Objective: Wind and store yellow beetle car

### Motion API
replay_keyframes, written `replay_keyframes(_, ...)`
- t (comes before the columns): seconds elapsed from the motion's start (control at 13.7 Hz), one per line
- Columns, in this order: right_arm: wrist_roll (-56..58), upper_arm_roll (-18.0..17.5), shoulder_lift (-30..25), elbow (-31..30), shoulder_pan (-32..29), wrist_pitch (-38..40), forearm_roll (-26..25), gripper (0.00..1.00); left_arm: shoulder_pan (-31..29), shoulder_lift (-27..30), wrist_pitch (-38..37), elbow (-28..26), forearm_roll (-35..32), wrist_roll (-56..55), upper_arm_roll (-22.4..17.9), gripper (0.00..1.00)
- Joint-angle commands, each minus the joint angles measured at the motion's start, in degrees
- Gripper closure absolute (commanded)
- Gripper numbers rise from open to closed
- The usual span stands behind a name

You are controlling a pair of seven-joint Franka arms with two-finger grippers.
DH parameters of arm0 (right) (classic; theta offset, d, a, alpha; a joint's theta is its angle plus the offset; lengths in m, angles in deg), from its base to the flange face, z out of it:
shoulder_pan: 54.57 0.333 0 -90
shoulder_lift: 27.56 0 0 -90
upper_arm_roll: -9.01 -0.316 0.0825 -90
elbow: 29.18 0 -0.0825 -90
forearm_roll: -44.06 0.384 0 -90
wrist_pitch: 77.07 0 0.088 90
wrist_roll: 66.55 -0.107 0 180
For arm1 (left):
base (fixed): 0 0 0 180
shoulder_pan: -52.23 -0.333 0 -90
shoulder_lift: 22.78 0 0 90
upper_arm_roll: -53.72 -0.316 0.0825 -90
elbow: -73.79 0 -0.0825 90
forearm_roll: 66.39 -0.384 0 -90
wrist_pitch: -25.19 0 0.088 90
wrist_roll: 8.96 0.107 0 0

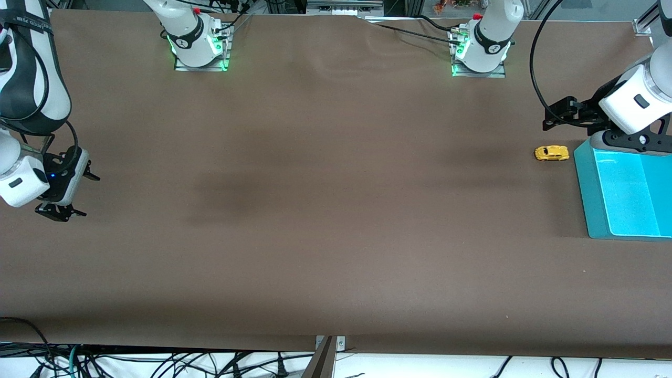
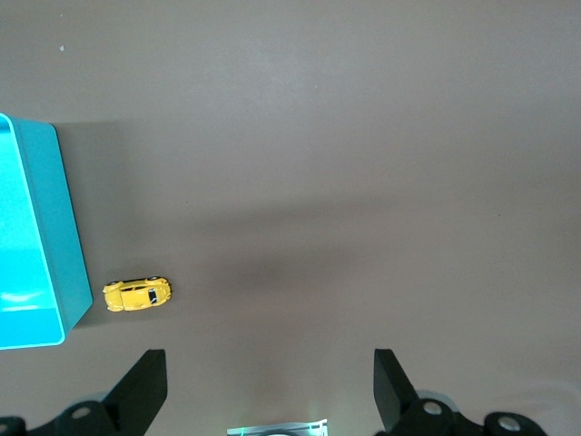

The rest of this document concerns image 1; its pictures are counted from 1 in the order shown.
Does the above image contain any yellow beetle toy car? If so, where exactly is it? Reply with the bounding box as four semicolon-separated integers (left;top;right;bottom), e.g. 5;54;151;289
534;145;570;162

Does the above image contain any teal plastic bin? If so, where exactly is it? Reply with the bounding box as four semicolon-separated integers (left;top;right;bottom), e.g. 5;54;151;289
573;139;672;242

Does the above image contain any grey metal rack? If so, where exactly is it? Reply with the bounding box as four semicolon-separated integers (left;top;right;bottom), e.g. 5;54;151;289
306;0;385;16

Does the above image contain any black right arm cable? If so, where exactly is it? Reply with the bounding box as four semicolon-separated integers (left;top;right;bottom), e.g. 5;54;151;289
0;16;80;175

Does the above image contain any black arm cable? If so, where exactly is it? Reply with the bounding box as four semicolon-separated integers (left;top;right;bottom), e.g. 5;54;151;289
0;16;80;175
529;0;604;128

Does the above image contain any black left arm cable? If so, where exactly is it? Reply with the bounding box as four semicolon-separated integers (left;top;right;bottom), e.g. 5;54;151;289
529;0;604;128

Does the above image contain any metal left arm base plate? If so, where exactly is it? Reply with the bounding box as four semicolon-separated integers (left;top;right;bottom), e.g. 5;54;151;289
450;29;508;79

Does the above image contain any black looped floor cable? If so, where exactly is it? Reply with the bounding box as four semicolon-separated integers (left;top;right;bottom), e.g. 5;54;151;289
0;317;56;378

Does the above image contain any short black table cable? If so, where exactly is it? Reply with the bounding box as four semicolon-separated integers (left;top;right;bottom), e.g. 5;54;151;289
417;15;455;32

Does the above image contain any long black table cable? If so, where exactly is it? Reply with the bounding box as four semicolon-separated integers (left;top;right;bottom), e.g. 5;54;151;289
362;19;463;46

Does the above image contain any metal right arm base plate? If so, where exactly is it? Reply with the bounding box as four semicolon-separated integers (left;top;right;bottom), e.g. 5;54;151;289
173;24;233;72

